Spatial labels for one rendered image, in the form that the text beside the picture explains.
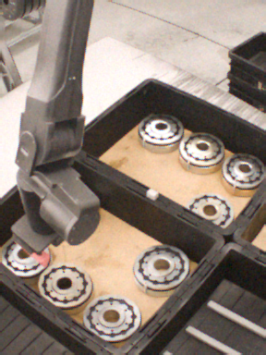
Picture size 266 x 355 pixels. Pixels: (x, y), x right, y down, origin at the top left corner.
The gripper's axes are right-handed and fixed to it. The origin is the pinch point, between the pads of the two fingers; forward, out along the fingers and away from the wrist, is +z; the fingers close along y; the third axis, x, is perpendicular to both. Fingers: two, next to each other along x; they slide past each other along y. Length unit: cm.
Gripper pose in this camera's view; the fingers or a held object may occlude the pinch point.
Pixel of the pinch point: (54, 250)
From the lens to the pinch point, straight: 85.2
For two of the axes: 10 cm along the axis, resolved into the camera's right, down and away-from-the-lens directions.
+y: 6.4, -6.0, 4.9
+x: -7.7, -4.9, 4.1
